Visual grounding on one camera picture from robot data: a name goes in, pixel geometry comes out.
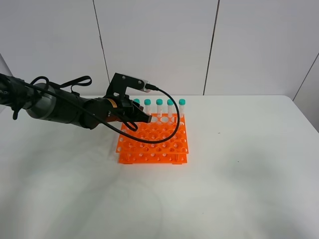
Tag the racked test tube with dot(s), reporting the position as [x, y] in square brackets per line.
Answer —
[182, 103]
[147, 103]
[137, 101]
[169, 108]
[159, 104]

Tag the orange test tube rack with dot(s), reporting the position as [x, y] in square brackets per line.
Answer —
[171, 151]

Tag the racked test tube far right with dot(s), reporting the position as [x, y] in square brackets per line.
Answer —
[182, 103]

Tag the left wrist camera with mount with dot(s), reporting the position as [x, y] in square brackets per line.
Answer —
[121, 82]

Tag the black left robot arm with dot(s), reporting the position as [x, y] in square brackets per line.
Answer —
[49, 101]

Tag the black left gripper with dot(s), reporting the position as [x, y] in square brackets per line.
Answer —
[124, 110]

